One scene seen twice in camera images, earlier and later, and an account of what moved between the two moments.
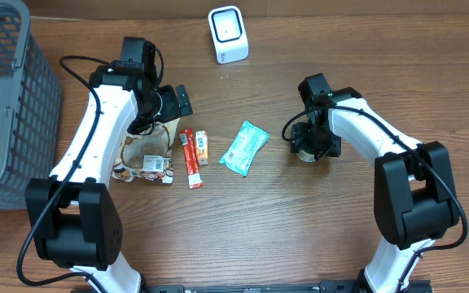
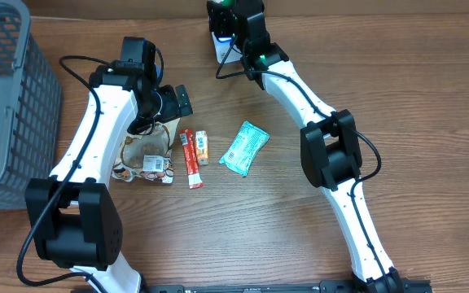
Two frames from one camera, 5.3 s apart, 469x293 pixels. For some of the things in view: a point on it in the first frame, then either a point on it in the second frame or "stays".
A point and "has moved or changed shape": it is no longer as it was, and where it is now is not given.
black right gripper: x=300 y=138 → x=220 y=20
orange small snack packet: x=203 y=147 stays
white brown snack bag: x=147 y=157 stays
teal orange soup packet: x=249 y=141 stays
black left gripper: x=182 y=102 stays
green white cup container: x=304 y=156 has moved or changed shape
